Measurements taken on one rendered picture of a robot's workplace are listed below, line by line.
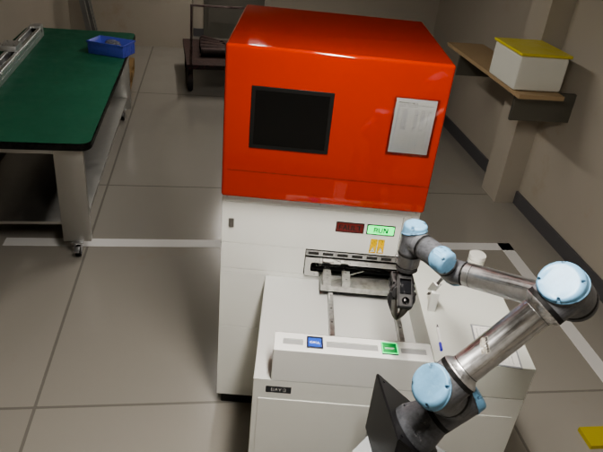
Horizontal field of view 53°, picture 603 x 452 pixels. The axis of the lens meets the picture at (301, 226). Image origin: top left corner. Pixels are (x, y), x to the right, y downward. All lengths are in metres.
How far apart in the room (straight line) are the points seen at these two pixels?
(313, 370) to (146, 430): 1.21
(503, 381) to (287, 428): 0.79
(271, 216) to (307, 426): 0.84
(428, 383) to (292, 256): 1.11
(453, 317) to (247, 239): 0.90
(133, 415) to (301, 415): 1.14
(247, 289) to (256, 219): 0.36
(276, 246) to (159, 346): 1.22
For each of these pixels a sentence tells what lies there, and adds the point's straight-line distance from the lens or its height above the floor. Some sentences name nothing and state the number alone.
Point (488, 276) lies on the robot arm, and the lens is 1.85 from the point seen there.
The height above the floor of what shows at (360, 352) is 0.96.
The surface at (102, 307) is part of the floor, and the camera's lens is 3.83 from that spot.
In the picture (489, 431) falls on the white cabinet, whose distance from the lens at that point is 2.43.
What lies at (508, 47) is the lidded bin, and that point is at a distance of 4.84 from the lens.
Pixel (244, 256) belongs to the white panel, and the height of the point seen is 0.91.
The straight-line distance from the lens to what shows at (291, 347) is 2.08.
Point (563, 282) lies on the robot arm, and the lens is 1.61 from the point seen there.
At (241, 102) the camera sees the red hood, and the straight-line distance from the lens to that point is 2.24.
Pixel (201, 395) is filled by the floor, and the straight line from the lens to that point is 3.24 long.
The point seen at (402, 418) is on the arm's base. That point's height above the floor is 1.05.
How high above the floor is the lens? 2.34
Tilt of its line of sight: 30 degrees down
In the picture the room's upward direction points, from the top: 6 degrees clockwise
